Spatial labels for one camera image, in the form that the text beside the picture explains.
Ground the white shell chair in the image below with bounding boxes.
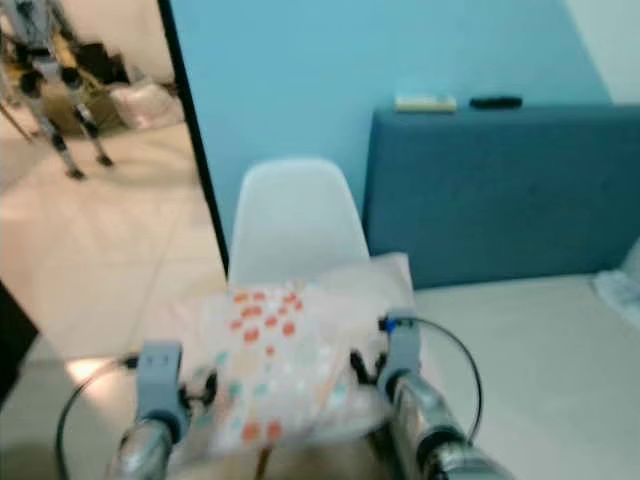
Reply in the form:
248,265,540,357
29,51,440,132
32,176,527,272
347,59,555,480
228,158,371,286

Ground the white bed mattress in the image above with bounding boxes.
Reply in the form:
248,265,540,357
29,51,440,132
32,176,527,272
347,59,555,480
412,274,640,480

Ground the black bulky object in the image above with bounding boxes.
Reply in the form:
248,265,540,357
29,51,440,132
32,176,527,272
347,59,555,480
0,284,40,403

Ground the white crumpled cloth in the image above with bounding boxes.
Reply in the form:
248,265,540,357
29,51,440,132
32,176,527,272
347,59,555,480
591,267,640,328

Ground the white remote control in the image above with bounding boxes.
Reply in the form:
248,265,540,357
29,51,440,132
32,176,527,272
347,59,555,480
394,94,458,112

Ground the pink plastic bag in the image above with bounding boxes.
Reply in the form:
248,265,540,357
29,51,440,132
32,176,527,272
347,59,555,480
110,82,187,131

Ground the black remote control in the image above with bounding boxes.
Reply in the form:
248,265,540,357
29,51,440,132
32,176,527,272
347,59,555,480
470,96,524,110

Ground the brown sack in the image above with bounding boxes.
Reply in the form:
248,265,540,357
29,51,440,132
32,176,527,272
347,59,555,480
60,88,113,136

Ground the silver humanoid robot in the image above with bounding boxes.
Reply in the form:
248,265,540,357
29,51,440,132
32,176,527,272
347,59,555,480
0,0,117,182

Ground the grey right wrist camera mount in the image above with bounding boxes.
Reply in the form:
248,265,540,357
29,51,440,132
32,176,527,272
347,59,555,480
380,314,423,377

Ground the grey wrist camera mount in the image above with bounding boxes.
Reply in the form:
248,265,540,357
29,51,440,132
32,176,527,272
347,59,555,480
138,341,187,421
380,314,423,377

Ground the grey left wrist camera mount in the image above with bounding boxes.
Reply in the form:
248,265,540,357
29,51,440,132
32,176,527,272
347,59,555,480
138,341,187,421

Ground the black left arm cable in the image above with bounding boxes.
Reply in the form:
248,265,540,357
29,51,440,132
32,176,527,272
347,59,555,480
56,354,141,473

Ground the black door frame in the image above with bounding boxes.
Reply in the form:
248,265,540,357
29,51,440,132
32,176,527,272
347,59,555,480
157,0,230,277

